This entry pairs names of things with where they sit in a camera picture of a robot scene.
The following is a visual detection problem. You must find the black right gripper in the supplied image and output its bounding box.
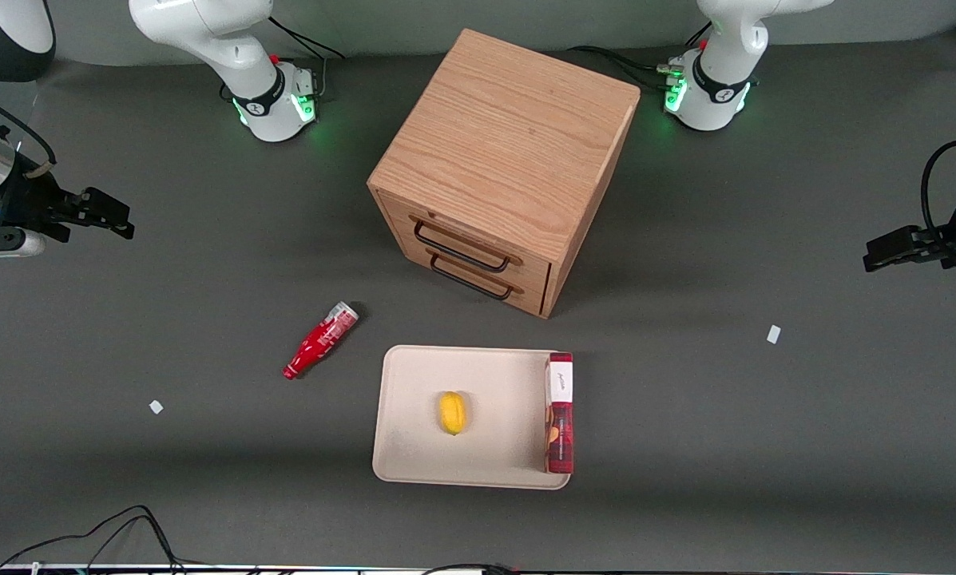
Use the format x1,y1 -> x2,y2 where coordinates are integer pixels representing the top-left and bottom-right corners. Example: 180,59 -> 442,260
0,156 -> 137,258

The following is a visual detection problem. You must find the red coke bottle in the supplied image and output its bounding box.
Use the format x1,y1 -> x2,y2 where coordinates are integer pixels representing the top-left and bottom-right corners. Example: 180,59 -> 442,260
283,301 -> 360,381

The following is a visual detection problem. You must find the beige rectangular tray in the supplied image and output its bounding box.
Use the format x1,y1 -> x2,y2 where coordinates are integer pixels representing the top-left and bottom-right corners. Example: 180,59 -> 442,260
372,344 -> 575,490

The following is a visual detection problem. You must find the red cookie box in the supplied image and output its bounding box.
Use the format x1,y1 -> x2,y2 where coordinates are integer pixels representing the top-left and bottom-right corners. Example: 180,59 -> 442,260
543,351 -> 575,475

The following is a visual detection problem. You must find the yellow lemon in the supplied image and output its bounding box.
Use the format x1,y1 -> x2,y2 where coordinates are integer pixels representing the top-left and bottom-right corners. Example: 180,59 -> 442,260
438,391 -> 468,437

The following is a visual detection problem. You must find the wooden two-drawer cabinet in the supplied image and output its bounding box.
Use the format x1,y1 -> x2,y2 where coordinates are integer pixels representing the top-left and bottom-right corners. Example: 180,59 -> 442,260
367,29 -> 641,319

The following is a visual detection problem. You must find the black left arm wrist cable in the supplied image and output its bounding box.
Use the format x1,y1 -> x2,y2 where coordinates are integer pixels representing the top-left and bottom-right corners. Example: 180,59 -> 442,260
920,139 -> 956,234

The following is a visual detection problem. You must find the black arm wrist cable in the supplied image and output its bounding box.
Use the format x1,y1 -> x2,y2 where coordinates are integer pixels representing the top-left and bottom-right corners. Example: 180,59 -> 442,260
0,86 -> 57,178
920,139 -> 956,234

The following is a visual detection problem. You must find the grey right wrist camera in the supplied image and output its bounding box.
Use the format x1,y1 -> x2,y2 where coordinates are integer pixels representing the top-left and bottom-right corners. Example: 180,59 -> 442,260
0,229 -> 48,260

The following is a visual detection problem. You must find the black right arm wrist cable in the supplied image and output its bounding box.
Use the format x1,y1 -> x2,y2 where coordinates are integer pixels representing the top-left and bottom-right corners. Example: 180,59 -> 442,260
0,86 -> 57,178

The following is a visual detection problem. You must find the black right arm base cable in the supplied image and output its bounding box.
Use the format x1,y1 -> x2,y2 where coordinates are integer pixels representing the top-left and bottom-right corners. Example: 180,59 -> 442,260
267,16 -> 346,101

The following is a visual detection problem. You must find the black arm base cable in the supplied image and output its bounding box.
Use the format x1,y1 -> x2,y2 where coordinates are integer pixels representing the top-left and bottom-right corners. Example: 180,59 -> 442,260
567,22 -> 715,93
267,16 -> 346,101

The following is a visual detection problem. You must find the black looping table-edge cable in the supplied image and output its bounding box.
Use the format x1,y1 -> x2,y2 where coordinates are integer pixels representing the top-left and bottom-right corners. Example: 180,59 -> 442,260
0,495 -> 187,574

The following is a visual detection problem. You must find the black left arm base cable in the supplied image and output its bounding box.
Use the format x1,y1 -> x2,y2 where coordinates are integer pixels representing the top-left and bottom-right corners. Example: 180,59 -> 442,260
567,22 -> 715,93

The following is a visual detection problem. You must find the black metal drawer handle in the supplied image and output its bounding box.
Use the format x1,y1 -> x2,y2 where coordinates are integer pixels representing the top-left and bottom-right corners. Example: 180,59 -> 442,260
413,219 -> 520,273
429,253 -> 520,302

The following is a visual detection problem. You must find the black table-edge cable with plug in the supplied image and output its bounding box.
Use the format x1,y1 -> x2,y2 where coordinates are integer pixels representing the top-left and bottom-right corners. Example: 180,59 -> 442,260
420,562 -> 520,575

